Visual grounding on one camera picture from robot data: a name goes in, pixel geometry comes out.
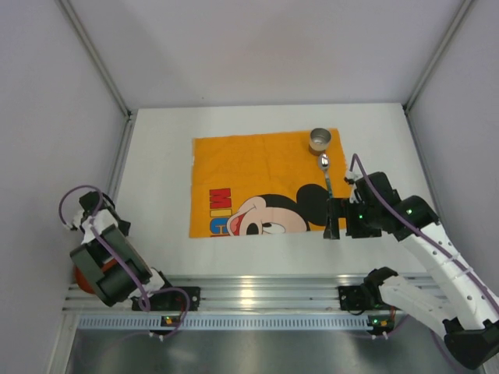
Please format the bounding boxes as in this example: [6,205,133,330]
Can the spoon with green handle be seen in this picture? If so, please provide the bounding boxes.
[317,153,334,198]

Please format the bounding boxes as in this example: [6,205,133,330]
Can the silver metal cup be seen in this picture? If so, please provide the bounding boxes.
[309,128,332,155]

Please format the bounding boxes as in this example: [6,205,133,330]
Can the orange cartoon mouse placemat cloth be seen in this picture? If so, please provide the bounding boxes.
[189,129,350,238]

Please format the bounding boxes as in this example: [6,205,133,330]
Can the red round plate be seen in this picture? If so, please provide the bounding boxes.
[73,261,116,295]

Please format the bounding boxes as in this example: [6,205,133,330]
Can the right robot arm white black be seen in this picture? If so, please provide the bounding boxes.
[324,171,498,369]

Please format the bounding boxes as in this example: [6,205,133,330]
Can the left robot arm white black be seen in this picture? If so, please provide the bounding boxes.
[70,191,171,306]

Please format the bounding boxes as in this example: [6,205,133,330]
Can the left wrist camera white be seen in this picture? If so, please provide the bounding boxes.
[65,210,87,231]

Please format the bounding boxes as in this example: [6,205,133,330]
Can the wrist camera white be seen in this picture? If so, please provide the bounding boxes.
[65,210,87,231]
[344,170,361,185]

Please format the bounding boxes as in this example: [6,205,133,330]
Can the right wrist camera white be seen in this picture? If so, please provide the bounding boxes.
[344,170,361,185]

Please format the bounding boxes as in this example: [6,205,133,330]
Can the aluminium mounting rail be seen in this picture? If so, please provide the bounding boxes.
[62,274,445,312]

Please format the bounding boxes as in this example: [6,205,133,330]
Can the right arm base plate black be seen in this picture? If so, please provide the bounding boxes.
[338,285,380,314]

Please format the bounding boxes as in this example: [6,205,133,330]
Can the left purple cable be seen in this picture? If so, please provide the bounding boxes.
[58,185,192,340]

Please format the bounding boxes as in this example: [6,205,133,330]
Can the perforated cable duct grey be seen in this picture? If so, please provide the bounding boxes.
[78,314,390,331]

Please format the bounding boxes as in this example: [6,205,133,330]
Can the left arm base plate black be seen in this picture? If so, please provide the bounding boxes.
[149,286,201,312]

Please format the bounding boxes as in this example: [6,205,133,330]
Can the left aluminium frame post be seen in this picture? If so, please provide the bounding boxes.
[55,0,132,118]

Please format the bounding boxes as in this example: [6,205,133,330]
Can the aluminium frame post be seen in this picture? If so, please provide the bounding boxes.
[55,0,132,118]
[402,0,477,116]

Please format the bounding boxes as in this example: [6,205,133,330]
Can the right aluminium frame post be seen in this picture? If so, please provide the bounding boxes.
[402,0,477,116]

